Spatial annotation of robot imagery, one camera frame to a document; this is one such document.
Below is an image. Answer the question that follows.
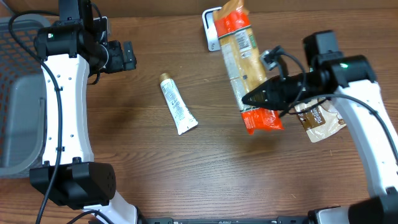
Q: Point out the white barcode scanner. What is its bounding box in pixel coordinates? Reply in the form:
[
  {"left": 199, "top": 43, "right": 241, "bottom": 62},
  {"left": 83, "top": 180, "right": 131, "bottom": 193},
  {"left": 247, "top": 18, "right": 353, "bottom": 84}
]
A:
[{"left": 201, "top": 7, "right": 221, "bottom": 52}]

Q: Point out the orange spaghetti packet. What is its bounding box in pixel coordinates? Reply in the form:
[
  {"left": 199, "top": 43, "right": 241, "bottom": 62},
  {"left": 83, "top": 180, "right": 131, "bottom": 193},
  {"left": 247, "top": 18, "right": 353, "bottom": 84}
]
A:
[{"left": 213, "top": 0, "right": 283, "bottom": 134}]

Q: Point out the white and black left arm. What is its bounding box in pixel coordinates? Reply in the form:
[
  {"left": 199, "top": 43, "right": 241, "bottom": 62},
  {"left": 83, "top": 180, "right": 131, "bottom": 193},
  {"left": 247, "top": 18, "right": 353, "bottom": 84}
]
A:
[{"left": 29, "top": 0, "right": 143, "bottom": 223}]

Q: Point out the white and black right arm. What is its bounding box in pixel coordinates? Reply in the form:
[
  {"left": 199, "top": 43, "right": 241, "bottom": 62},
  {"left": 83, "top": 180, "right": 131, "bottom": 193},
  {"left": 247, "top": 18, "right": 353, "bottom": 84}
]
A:
[{"left": 242, "top": 30, "right": 397, "bottom": 224}]

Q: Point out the black mounting rail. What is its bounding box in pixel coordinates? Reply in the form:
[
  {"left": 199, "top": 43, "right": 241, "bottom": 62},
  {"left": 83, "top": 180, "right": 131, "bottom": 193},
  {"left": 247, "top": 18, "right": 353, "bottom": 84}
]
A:
[{"left": 137, "top": 216, "right": 315, "bottom": 224}]

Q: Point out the white tube with gold cap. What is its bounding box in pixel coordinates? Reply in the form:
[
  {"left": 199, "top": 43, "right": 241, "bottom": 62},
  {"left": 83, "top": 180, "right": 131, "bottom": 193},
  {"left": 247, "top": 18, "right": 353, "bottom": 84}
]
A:
[{"left": 159, "top": 73, "right": 198, "bottom": 136}]

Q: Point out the dark grey plastic basket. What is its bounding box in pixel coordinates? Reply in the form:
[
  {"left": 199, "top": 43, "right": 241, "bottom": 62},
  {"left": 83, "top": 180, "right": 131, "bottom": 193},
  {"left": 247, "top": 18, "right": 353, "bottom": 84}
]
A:
[{"left": 1, "top": 17, "right": 46, "bottom": 179}]

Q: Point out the beige pouch bag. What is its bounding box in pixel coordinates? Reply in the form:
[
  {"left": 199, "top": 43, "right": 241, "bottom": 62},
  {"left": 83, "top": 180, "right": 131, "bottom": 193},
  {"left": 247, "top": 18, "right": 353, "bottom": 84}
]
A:
[{"left": 295, "top": 98, "right": 346, "bottom": 142}]

